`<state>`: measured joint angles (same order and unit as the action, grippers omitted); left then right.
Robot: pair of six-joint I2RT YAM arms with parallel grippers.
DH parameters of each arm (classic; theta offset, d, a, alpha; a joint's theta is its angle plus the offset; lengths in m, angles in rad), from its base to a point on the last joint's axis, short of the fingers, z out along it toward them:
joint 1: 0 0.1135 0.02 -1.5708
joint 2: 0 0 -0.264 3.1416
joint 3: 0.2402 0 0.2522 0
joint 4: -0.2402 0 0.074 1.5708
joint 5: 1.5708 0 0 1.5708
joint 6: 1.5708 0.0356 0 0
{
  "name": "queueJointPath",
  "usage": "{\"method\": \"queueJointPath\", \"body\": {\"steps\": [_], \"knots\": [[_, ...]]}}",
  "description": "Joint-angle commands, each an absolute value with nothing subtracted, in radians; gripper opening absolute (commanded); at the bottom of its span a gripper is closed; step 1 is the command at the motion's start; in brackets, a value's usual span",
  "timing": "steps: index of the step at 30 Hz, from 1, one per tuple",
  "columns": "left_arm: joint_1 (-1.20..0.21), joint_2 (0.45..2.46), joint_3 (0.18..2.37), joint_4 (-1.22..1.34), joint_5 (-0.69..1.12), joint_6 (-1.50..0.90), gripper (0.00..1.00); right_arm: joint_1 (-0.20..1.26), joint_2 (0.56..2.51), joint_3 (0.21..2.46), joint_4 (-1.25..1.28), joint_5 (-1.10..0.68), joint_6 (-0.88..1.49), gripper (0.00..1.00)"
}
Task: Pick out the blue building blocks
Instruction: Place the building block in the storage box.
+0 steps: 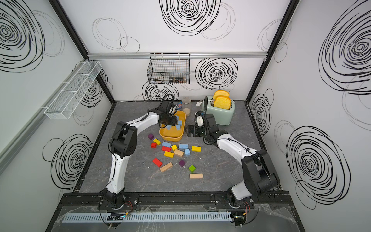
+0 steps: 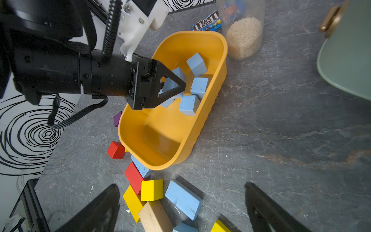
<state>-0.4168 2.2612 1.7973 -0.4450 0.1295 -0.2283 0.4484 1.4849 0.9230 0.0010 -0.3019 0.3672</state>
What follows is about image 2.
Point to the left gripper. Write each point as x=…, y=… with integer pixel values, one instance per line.
x=151, y=83

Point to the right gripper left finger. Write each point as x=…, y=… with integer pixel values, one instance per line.
x=100, y=215

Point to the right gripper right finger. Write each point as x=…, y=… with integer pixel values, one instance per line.
x=266, y=215

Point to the blue cube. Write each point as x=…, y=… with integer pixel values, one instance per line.
x=170, y=84
x=189, y=105
x=184, y=228
x=168, y=102
x=197, y=65
x=199, y=87

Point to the long blue block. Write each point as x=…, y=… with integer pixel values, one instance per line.
x=144, y=171
x=184, y=199

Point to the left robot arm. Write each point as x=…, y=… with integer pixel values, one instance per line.
x=48, y=48

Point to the long yellow block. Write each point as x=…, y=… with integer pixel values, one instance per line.
x=133, y=202

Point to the yellow block right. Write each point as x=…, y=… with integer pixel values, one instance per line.
x=219, y=226

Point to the red flat block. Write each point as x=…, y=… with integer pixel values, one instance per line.
x=135, y=178

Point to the tan wooden block centre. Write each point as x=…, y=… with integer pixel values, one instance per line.
x=154, y=218

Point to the small yellow cube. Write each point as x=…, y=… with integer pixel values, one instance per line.
x=152, y=190

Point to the purple cube near tub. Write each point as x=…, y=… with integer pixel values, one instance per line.
x=117, y=118

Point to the small red cube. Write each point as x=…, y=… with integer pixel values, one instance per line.
x=116, y=150

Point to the yellow plastic tub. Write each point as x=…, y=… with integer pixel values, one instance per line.
x=162, y=137

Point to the blue candy packet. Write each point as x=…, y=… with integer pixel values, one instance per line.
x=210, y=23

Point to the clear plastic jar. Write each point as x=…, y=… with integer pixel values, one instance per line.
x=242, y=25

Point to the mint green toaster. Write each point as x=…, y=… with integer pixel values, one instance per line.
x=344, y=59

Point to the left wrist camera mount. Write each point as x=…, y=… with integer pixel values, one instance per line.
x=136, y=18

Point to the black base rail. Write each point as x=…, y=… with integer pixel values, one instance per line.
x=27, y=214

